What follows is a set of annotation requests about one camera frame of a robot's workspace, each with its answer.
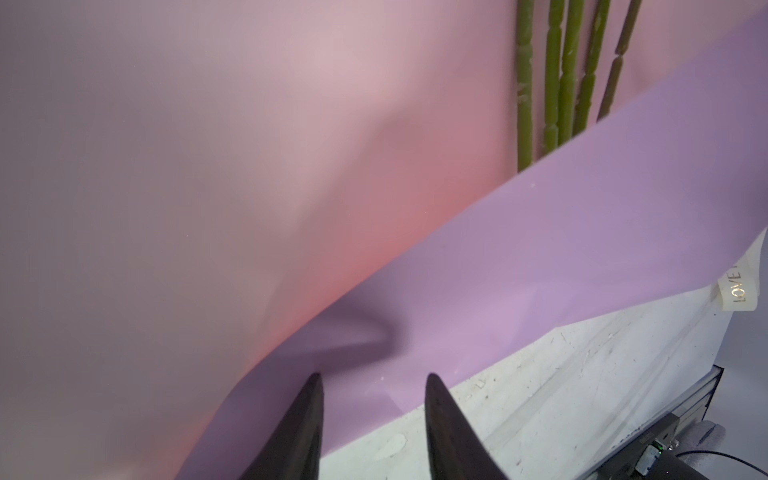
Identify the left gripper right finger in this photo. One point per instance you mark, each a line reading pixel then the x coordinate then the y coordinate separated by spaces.
pixel 454 450

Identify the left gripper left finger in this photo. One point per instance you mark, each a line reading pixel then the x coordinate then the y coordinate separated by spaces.
pixel 293 450

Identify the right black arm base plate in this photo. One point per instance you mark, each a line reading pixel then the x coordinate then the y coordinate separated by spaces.
pixel 649 456

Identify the white blue fake flower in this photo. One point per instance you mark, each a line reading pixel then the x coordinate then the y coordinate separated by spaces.
pixel 588 82

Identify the red pink fake rose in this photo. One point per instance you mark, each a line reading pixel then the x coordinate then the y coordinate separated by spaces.
pixel 552 75

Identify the cream fake rose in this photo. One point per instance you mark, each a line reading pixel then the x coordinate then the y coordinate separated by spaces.
pixel 524 82

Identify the cream ribbon strip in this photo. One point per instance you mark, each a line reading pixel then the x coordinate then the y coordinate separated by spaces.
pixel 739 288

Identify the purple pink wrapping paper sheet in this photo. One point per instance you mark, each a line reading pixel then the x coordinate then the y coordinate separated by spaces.
pixel 186 184

